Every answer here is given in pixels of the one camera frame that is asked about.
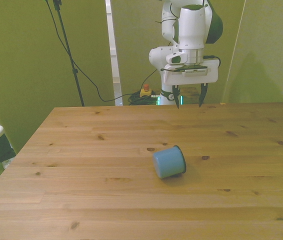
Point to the black tripod stand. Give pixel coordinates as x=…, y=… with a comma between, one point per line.
x=67, y=47

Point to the yellow emergency stop button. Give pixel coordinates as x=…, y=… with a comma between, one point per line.
x=146, y=92

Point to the white door frame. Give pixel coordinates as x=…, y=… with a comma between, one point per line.
x=112, y=50

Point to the blue enamel mug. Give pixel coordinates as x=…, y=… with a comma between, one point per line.
x=169, y=162

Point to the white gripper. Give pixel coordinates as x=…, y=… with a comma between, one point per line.
x=212, y=72

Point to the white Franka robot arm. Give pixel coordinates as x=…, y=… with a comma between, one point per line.
x=191, y=30

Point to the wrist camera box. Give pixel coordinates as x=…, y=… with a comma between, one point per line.
x=195, y=72

